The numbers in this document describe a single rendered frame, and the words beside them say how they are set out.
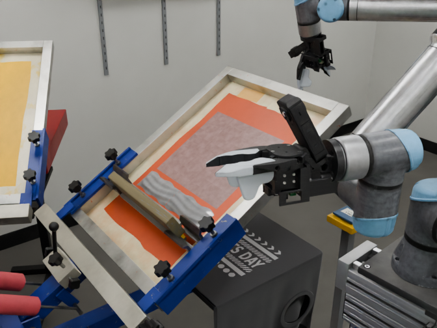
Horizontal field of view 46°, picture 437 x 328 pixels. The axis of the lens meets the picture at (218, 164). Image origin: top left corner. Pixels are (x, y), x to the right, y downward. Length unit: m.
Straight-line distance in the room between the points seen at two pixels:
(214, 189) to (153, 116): 2.40
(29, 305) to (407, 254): 0.95
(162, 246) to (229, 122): 0.50
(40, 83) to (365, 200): 1.56
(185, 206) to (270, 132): 0.36
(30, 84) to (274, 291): 1.27
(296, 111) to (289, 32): 3.81
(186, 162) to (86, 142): 2.08
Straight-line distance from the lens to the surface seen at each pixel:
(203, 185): 1.58
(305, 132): 0.80
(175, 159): 1.73
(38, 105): 2.12
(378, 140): 0.88
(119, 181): 1.62
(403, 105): 1.03
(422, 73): 1.05
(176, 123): 1.84
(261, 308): 1.78
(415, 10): 1.54
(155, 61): 3.80
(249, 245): 1.88
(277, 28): 4.48
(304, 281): 1.87
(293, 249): 1.88
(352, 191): 0.96
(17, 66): 2.33
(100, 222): 1.72
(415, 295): 1.26
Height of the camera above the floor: 2.01
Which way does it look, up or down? 25 degrees down
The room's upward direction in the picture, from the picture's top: straight up
